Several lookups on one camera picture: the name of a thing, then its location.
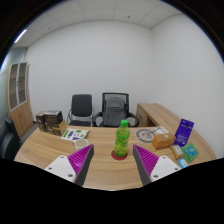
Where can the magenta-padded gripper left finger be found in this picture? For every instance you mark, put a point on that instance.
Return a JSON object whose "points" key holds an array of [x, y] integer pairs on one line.
{"points": [[60, 166]]}

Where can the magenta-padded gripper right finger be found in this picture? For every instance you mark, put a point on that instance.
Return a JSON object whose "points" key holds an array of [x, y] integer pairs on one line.
{"points": [[165, 166]]}

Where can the green drink bottle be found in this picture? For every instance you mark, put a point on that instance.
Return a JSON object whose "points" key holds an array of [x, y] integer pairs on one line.
{"points": [[122, 140]]}

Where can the small blue packet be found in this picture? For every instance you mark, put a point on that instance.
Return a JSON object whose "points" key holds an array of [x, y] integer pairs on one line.
{"points": [[183, 163]]}

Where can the small tan packet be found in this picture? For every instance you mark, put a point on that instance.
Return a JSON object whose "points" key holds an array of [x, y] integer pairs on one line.
{"points": [[176, 151]]}

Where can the orange cardboard box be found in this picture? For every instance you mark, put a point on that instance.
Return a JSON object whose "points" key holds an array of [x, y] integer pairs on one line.
{"points": [[163, 140]]}

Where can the green packet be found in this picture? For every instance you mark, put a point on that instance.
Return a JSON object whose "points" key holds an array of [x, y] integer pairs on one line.
{"points": [[190, 152]]}

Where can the white and brown ribbed cup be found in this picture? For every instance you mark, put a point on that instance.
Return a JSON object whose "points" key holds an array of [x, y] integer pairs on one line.
{"points": [[81, 144]]}

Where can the green and purple printed leaflet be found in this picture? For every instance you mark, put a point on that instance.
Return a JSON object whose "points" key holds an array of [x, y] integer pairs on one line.
{"points": [[75, 134]]}

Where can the tan cardboard box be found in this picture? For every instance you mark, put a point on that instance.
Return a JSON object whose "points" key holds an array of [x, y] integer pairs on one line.
{"points": [[60, 128]]}

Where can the purple flat package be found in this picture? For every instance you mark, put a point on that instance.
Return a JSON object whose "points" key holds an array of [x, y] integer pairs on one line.
{"points": [[184, 131]]}

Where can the stack of dark boxes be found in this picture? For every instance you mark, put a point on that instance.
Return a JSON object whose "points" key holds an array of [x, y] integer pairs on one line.
{"points": [[50, 118]]}

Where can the flat round red coaster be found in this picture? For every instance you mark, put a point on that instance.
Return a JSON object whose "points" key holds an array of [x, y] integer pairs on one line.
{"points": [[113, 155]]}

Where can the wooden side desk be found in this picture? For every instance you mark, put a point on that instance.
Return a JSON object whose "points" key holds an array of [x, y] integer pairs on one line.
{"points": [[156, 113]]}

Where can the black mesh office chair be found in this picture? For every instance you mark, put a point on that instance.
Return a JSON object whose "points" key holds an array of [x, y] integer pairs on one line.
{"points": [[131, 118]]}

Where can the black padded office chair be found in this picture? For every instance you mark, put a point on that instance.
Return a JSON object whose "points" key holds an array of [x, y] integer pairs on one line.
{"points": [[81, 105]]}

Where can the grey backpack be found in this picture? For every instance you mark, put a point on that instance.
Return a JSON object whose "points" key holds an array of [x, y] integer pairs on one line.
{"points": [[114, 110]]}

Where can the wooden glass-door cabinet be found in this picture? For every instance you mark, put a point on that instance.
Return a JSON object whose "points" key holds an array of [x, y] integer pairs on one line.
{"points": [[20, 100]]}

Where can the rectangular ceiling light panel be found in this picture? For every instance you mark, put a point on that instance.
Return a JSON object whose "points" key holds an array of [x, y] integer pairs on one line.
{"points": [[20, 36]]}

